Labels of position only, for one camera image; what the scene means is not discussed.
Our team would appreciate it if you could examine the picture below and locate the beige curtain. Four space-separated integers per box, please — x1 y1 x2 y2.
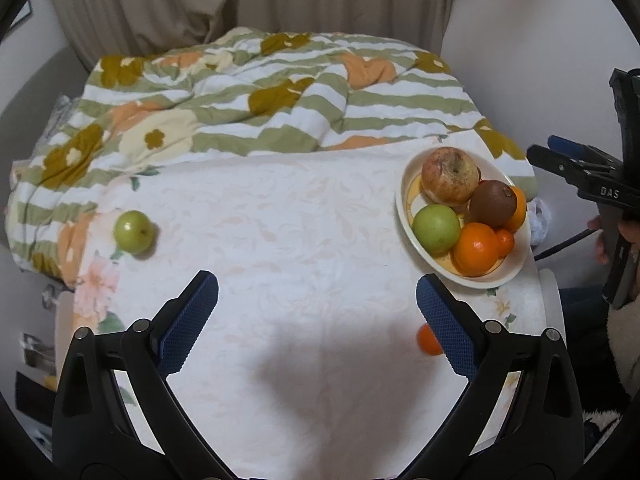
47 0 453 63

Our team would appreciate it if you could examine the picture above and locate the black cable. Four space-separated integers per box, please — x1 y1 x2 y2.
533 229 601 262

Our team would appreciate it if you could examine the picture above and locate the green apple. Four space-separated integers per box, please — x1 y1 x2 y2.
412 203 461 256
113 210 154 254

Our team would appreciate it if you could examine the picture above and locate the large orange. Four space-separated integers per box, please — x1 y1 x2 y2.
502 186 528 233
454 222 501 278

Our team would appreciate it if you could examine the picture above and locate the brown kiwi with sticker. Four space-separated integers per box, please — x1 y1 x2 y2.
468 179 518 228

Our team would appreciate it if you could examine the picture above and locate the person's leg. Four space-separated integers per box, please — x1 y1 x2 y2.
557 284 613 411

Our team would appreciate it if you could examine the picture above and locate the white plastic bag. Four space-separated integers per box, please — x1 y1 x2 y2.
529 199 555 247

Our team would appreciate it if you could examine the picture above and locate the white table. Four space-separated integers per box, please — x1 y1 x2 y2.
536 267 566 341

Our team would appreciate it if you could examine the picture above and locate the red yellow apple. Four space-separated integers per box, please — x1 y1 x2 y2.
420 146 482 205

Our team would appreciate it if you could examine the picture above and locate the striped floral blanket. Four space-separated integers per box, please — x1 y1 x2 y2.
5 27 542 291

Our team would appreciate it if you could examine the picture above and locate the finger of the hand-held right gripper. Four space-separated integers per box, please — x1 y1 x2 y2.
526 144 628 207
546 135 623 167

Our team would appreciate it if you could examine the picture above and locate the white floral tablecloth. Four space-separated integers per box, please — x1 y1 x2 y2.
72 144 547 480

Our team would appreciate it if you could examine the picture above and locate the person's right hand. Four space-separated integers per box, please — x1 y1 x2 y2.
587 214 640 263

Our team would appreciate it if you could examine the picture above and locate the small mandarin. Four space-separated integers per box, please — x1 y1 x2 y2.
494 228 516 258
416 323 445 357

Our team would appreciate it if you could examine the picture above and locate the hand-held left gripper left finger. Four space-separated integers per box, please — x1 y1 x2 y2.
51 270 241 480

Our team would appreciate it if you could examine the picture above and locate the cream oval plate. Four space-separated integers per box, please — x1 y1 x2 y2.
395 148 532 290

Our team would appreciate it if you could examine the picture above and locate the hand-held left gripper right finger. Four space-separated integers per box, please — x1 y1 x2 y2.
400 273 586 480

